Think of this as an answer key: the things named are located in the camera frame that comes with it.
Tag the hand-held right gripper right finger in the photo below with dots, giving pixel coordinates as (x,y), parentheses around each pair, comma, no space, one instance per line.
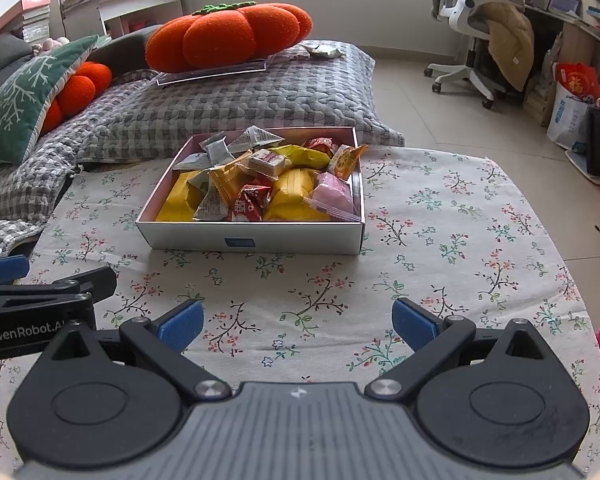
(415,322)

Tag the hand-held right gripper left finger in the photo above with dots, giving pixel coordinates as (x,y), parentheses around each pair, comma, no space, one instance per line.
(182,322)

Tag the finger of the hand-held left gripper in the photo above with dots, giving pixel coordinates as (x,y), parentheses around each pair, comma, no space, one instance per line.
(90,282)
(2,269)

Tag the yellow snack packet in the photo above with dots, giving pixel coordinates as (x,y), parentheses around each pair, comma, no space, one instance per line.
(292,195)
(177,202)

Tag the silver printed snack packet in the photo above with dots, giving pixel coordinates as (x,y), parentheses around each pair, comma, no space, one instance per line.
(211,205)
(257,139)

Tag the small red snack packet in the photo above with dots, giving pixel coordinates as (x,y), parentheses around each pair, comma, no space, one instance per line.
(247,202)

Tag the pink cardboard box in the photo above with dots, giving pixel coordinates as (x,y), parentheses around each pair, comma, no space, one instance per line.
(300,240)

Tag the orange yellow striped packet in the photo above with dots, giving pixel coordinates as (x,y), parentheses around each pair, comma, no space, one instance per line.
(230,180)

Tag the pink snack packet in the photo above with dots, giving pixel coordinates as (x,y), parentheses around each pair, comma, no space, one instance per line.
(332,192)

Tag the white green snack packet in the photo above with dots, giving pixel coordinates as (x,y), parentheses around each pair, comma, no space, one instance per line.
(195,161)

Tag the orange snack packet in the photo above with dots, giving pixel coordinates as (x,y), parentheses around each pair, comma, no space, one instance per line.
(347,160)

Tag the grey silver snack packet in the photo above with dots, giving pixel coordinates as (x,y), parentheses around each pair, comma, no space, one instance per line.
(217,149)

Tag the red and white snack packet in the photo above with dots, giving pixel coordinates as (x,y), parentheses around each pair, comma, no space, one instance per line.
(267,162)

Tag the floral cloth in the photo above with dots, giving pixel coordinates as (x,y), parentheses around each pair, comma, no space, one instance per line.
(430,220)

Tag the green snowflake pillow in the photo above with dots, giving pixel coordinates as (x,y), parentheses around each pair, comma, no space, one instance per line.
(15,100)

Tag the small orange pumpkin cushion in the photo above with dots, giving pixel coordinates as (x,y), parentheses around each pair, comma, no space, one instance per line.
(80,90)

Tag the grey checked quilt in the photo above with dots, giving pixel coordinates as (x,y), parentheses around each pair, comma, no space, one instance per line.
(230,105)

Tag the pink plush toy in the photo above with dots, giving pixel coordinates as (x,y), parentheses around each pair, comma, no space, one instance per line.
(50,46)

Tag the white shallow tray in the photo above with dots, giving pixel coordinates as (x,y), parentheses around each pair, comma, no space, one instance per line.
(577,162)

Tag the clear acrylic tray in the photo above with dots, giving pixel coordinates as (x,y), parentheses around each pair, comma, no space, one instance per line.
(210,72)

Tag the white and blue bag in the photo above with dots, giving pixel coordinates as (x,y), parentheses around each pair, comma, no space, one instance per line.
(567,117)

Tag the large orange pumpkin cushion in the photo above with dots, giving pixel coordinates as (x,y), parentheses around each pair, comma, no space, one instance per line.
(220,40)

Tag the white side desk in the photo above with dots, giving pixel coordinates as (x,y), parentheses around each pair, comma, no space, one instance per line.
(145,2)

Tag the crumpled silver wrapper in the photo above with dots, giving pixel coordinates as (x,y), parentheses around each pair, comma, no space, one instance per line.
(320,50)

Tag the red gift bag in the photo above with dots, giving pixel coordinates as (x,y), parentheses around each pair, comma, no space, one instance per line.
(577,82)

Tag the beige coat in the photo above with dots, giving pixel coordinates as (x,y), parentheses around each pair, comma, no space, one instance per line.
(510,35)

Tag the white office chair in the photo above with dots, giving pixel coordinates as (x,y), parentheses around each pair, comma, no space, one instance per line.
(455,5)

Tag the wooden desk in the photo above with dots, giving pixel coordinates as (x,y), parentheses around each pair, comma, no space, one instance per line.
(580,40)

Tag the laptop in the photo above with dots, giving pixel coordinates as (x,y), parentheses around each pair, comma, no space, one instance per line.
(564,2)

